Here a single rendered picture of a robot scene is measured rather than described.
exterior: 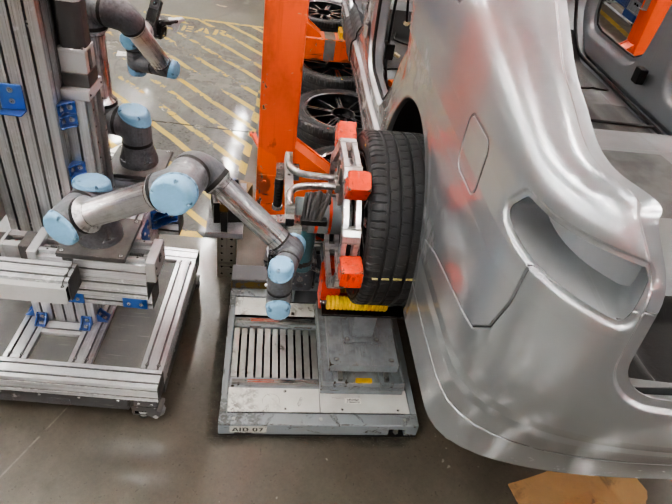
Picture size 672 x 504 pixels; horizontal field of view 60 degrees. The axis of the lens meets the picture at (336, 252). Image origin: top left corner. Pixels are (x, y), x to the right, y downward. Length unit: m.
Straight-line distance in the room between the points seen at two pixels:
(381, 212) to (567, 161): 0.86
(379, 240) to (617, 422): 0.89
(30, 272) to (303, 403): 1.17
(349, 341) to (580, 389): 1.40
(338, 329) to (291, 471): 0.63
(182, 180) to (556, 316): 0.99
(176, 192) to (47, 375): 1.16
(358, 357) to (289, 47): 1.29
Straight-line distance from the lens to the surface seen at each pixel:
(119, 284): 2.18
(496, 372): 1.39
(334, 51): 4.42
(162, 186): 1.62
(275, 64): 2.37
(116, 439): 2.57
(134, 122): 2.38
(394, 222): 1.90
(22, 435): 2.67
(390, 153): 2.00
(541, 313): 1.24
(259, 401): 2.53
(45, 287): 2.12
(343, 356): 2.52
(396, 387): 2.57
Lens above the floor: 2.13
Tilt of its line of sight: 39 degrees down
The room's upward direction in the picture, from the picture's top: 9 degrees clockwise
